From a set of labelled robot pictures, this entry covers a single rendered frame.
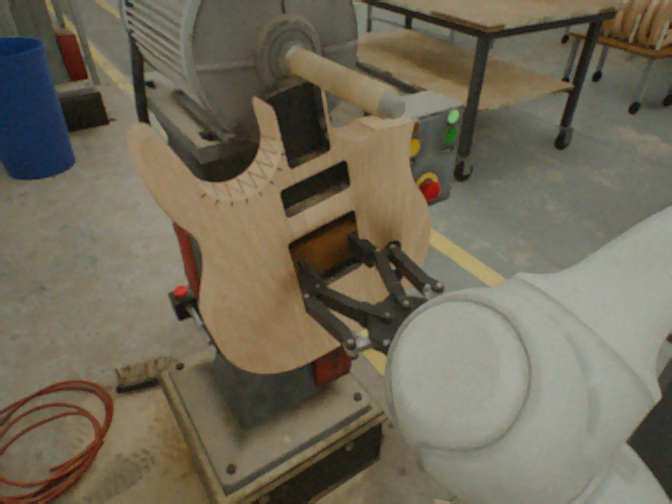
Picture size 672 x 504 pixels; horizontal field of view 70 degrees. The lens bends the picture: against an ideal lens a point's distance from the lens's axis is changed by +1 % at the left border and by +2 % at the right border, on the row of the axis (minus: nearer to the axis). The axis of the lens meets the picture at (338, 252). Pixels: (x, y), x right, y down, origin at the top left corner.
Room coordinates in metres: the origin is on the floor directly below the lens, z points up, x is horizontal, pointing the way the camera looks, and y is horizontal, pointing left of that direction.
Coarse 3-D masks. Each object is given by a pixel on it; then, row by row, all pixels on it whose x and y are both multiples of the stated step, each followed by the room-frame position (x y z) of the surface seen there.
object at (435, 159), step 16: (416, 96) 0.89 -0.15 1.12; (432, 96) 0.89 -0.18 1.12; (416, 112) 0.81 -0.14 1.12; (432, 112) 0.81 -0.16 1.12; (432, 128) 0.80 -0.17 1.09; (448, 128) 0.82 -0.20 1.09; (432, 144) 0.81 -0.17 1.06; (448, 144) 0.82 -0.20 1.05; (416, 160) 0.79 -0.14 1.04; (432, 160) 0.81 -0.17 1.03; (448, 160) 0.83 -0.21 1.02; (416, 176) 0.79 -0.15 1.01; (432, 176) 0.81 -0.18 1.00; (448, 176) 0.84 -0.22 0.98; (448, 192) 0.84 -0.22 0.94
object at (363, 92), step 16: (304, 64) 0.60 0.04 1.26; (320, 64) 0.58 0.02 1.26; (336, 64) 0.57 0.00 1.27; (320, 80) 0.57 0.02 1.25; (336, 80) 0.54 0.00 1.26; (352, 80) 0.52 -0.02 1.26; (368, 80) 0.51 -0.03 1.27; (352, 96) 0.51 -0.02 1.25; (368, 96) 0.49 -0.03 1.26; (368, 112) 0.50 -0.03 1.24
